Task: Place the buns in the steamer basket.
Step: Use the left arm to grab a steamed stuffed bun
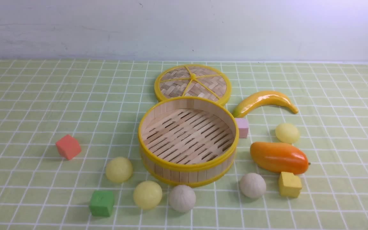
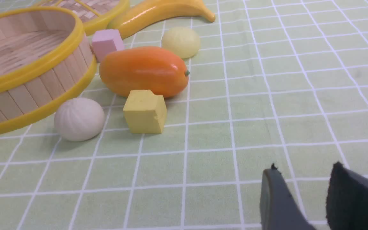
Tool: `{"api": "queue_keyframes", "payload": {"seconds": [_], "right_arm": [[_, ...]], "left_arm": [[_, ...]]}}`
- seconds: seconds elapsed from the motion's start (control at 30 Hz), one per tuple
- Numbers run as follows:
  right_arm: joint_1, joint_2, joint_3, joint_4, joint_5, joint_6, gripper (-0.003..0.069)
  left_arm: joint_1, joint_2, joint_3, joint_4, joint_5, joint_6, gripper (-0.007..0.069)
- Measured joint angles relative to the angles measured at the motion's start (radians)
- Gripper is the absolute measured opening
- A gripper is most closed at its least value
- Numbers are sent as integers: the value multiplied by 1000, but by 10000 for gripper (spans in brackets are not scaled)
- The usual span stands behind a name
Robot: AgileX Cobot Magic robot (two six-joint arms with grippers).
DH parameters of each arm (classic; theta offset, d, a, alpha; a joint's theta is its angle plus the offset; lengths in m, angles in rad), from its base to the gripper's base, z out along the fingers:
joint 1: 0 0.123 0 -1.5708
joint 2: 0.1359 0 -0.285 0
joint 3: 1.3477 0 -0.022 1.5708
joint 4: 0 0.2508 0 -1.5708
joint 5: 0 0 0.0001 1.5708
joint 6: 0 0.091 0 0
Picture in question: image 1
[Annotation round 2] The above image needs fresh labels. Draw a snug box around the orange plastic mango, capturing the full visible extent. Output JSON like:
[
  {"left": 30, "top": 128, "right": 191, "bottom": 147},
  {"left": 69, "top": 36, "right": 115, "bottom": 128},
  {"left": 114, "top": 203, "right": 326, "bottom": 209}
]
[{"left": 250, "top": 142, "right": 311, "bottom": 175}]

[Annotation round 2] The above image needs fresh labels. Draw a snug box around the red cube block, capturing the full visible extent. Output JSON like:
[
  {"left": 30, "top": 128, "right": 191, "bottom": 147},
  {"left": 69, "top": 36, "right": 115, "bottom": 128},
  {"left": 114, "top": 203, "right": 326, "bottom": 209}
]
[{"left": 56, "top": 134, "right": 81, "bottom": 160}]

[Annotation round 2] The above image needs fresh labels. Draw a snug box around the yellow cube block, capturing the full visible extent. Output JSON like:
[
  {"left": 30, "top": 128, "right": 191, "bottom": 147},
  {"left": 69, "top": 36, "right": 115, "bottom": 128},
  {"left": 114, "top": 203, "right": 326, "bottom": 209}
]
[{"left": 278, "top": 172, "right": 302, "bottom": 198}]

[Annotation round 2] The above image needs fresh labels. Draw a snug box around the pink cube block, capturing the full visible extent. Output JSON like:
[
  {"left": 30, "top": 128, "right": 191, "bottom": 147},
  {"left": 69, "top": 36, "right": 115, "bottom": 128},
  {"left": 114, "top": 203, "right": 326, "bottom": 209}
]
[{"left": 235, "top": 118, "right": 249, "bottom": 139}]

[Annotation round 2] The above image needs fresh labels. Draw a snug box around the green checked tablecloth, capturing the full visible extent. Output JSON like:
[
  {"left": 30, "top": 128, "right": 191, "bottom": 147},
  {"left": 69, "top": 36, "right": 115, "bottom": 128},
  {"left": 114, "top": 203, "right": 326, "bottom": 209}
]
[{"left": 0, "top": 59, "right": 368, "bottom": 230}]

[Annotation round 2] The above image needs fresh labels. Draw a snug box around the yellow bun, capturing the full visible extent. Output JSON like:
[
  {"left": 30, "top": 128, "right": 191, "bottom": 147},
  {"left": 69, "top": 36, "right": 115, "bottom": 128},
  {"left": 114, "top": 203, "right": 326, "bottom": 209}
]
[
  {"left": 133, "top": 180, "right": 163, "bottom": 210},
  {"left": 275, "top": 123, "right": 301, "bottom": 144},
  {"left": 105, "top": 157, "right": 133, "bottom": 183}
]

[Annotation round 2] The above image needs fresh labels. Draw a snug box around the yellow plastic banana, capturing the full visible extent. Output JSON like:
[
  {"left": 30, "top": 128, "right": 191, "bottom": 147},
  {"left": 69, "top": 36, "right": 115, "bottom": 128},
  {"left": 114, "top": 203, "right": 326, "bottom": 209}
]
[{"left": 232, "top": 91, "right": 298, "bottom": 118}]

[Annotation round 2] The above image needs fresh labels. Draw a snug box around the white bun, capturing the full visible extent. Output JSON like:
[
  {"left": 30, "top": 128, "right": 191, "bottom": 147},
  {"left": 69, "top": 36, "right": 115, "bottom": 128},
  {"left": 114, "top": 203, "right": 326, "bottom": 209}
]
[
  {"left": 168, "top": 185, "right": 196, "bottom": 213},
  {"left": 239, "top": 173, "right": 267, "bottom": 199}
]

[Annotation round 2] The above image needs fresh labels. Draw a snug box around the bamboo steamer basket yellow rim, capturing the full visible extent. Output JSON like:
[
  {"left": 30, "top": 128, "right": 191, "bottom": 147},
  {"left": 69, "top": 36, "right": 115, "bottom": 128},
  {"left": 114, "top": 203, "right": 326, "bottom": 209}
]
[{"left": 138, "top": 96, "right": 239, "bottom": 187}]

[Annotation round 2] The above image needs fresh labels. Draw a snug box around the woven bamboo steamer lid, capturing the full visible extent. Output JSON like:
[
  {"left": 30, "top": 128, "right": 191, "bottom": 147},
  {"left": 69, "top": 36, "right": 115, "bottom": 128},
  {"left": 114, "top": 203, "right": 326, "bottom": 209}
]
[{"left": 154, "top": 64, "right": 231, "bottom": 106}]

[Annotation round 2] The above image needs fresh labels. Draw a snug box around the green cube block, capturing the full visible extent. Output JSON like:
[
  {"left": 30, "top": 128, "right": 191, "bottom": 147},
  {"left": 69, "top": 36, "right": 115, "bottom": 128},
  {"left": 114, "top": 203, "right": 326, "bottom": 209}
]
[{"left": 89, "top": 190, "right": 114, "bottom": 217}]

